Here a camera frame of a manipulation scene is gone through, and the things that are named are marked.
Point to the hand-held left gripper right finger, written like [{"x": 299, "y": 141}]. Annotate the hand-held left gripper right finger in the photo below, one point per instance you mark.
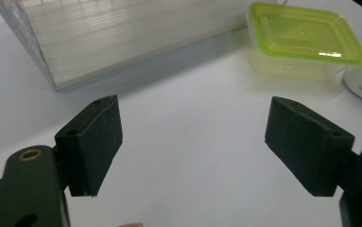
[{"x": 307, "y": 142}]

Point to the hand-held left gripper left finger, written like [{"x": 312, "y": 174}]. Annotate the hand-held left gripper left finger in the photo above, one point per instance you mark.
[{"x": 93, "y": 142}]

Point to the green lid plastic container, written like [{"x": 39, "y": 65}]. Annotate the green lid plastic container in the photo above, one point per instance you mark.
[{"x": 301, "y": 34}]

